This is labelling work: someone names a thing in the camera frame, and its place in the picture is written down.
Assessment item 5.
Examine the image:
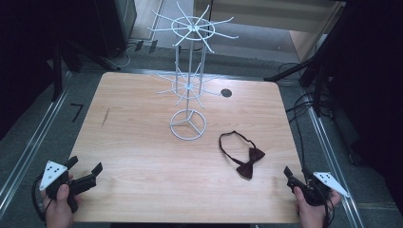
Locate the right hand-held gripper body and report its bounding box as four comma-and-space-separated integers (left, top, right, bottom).
286, 171, 352, 207

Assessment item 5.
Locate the black stand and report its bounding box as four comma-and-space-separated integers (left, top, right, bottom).
50, 36, 122, 103
263, 0, 351, 118

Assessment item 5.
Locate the metal floor rail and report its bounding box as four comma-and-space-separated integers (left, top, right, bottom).
0, 70, 74, 211
304, 98, 366, 228

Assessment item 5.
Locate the dark red bow tie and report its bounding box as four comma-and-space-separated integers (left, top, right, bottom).
218, 129, 266, 181

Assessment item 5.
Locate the white wire display rack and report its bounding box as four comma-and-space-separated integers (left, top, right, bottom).
146, 1, 240, 142

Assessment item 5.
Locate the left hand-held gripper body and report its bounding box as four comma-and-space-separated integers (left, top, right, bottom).
38, 160, 98, 214

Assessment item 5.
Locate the black floor cable bundle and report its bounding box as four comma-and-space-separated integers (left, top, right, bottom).
278, 61, 334, 167

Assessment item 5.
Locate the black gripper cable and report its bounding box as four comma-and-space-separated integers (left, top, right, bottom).
30, 175, 49, 223
322, 202, 337, 228

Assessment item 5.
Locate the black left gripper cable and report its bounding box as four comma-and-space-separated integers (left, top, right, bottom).
30, 175, 49, 223

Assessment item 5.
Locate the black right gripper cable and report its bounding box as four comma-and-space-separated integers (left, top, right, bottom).
322, 202, 337, 228

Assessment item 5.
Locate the white floor cable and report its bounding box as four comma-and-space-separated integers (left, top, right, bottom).
105, 43, 133, 69

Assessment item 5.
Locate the person's left hand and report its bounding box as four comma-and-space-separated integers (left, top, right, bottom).
42, 183, 83, 228

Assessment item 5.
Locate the dark cabinet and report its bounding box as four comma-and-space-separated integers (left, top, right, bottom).
93, 0, 138, 59

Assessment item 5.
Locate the person's right hand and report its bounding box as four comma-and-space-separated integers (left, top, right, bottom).
293, 185, 342, 228

